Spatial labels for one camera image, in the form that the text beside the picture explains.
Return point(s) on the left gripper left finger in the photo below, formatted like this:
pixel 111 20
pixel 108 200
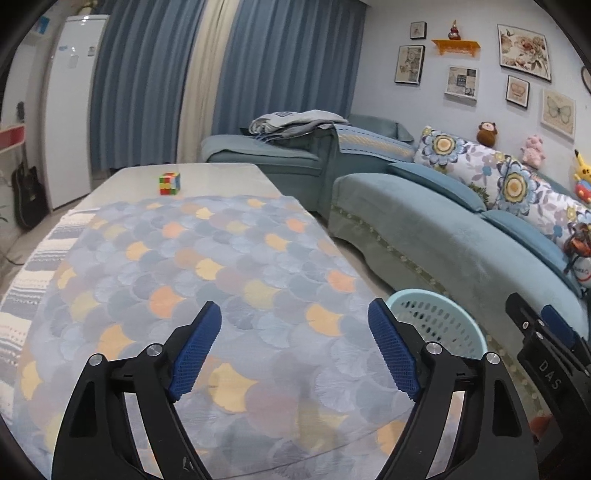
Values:
pixel 95 439

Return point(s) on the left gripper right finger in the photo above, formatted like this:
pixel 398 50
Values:
pixel 493 440

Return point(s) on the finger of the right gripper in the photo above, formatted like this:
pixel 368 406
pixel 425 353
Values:
pixel 526 319
pixel 561 329

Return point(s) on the teal plastic trash basket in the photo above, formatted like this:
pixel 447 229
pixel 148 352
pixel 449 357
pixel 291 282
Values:
pixel 438 319

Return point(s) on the floral cushion near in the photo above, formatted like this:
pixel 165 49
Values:
pixel 526 195

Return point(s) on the floral cushion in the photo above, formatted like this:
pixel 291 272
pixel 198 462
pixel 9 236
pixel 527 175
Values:
pixel 461 159
pixel 526 195

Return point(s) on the yellow pikachu plush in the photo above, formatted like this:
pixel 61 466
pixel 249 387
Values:
pixel 582 178

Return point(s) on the blue corner sofa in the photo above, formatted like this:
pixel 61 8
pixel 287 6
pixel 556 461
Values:
pixel 414 226

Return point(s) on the floral cushion far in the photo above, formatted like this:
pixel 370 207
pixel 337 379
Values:
pixel 461 159

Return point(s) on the pink pig plush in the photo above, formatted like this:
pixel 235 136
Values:
pixel 533 152

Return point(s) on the patterned blue table mat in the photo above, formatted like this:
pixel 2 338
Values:
pixel 294 386

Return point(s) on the brown monkey plush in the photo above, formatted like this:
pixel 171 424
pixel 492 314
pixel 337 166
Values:
pixel 487 134

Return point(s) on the butterfly framed picture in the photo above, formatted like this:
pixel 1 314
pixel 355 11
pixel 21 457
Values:
pixel 558 113

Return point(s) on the small framed picture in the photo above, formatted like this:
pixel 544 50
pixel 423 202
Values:
pixel 517 91

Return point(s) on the black acoustic guitar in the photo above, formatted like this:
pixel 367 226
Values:
pixel 30 200

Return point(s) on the newspaper framed picture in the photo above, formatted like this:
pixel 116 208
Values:
pixel 462 82

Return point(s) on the colourful puzzle cube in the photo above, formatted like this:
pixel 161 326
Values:
pixel 169 183

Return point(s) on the large floral framed picture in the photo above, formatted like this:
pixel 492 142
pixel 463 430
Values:
pixel 524 51

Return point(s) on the tall framed picture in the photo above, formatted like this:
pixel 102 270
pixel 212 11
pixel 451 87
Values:
pixel 410 65

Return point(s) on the folded grey blanket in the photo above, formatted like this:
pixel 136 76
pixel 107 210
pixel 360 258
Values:
pixel 288 124

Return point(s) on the tiny top framed picture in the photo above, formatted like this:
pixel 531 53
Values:
pixel 418 30

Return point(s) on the white refrigerator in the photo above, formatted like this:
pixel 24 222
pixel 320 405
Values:
pixel 66 131

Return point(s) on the blue curtains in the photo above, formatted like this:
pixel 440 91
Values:
pixel 281 56

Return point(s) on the beige centre curtain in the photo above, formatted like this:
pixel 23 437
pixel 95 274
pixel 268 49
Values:
pixel 203 75

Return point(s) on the orange wall shelf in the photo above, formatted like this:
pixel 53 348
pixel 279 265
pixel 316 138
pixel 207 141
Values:
pixel 446 46

